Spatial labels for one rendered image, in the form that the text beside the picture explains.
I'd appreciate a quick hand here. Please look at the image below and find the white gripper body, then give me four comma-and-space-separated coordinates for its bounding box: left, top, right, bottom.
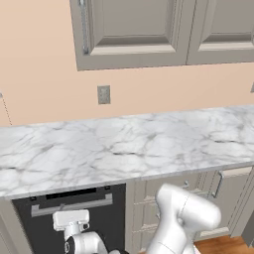
52, 208, 91, 232

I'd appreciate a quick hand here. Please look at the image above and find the grey wall cupboard door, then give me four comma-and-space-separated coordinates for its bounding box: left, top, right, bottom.
186, 0, 254, 66
68, 0, 196, 71

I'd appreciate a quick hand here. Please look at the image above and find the grey base cupboard door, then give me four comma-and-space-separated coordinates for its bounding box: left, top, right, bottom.
193, 166, 254, 241

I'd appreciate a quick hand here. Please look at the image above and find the silver wall cupboard handle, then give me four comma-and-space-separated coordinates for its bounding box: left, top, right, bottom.
78, 0, 91, 56

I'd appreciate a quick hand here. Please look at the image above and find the grey dishwasher door handle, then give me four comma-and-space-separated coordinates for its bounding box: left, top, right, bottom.
31, 193, 114, 218

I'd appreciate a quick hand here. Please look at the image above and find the silver base cupboard handle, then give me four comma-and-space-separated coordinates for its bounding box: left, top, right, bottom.
210, 171, 225, 199

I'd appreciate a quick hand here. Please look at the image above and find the black dishwasher door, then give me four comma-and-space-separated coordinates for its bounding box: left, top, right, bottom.
11, 184, 127, 254

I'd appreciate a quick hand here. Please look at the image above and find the grey drawer front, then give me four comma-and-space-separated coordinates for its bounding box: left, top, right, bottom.
142, 174, 201, 203
138, 228, 159, 254
140, 199, 162, 232

